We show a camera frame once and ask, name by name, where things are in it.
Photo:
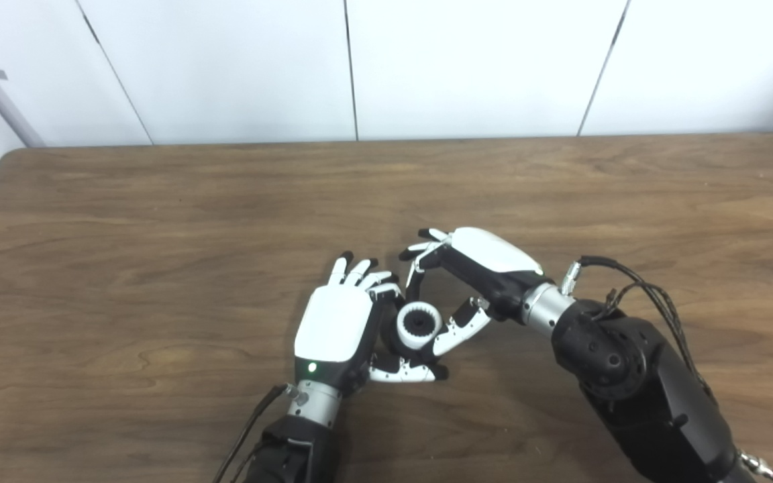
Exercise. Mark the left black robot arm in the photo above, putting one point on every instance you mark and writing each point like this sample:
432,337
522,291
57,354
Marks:
296,443

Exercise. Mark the round black plastic part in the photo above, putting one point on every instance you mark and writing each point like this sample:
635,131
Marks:
420,325

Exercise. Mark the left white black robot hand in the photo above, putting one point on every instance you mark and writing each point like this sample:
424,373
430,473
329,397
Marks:
333,322

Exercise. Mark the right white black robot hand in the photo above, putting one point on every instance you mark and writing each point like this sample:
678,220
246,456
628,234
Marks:
494,258

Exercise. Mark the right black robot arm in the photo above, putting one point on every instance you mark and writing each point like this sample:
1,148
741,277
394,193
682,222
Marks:
635,382

